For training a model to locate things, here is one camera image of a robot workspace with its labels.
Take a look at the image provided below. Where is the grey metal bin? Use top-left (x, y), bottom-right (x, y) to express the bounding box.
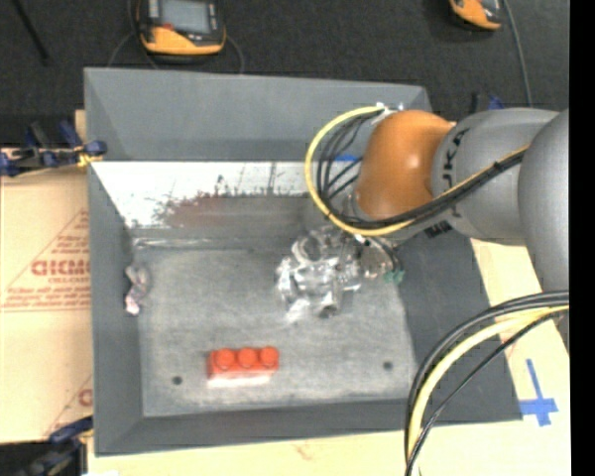
top-left (82, 66), bottom-right (523, 456)

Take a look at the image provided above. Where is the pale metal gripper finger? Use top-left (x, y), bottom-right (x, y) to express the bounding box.
top-left (286, 285), bottom-right (347, 321)
top-left (276, 258), bottom-right (319, 298)

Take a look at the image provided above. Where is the brown cardboard board red print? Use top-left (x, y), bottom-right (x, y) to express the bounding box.
top-left (0, 108), bottom-right (96, 446)

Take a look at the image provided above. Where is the red three-stud toy brick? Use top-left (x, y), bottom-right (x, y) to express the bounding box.
top-left (205, 345), bottom-right (282, 390)

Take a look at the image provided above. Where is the pink and white crumpled cloth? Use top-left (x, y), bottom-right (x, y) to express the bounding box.
top-left (123, 263), bottom-right (152, 317)

